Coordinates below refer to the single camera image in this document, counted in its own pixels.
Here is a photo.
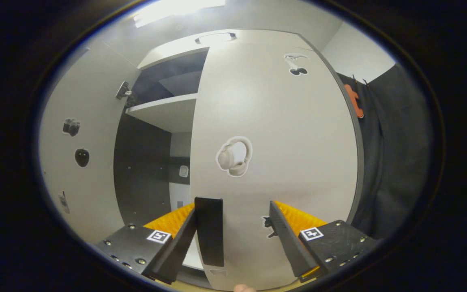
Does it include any black door handle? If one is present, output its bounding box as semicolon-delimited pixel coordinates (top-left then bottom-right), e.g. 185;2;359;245
194;197;224;268

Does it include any white cabinet shelf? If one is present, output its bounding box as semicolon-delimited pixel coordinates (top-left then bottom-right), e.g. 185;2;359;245
125;93;199;134

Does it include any ceiling light panel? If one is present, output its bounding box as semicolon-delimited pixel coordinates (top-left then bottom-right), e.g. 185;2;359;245
133;0;227;28

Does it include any metal door hinge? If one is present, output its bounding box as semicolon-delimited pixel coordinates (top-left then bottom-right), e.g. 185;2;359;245
115;81;133;100

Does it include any black backdrop cloth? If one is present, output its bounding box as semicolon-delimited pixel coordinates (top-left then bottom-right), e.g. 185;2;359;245
337;71;389;236
368;63;434;240

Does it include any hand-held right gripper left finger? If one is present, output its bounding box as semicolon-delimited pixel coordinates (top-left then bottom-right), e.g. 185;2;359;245
96;203;197;284

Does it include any white cabinet drawer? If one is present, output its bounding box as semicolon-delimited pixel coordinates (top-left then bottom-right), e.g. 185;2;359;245
137;29;312;70

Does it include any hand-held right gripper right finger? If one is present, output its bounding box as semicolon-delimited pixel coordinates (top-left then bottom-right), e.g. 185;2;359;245
269;201;380;283

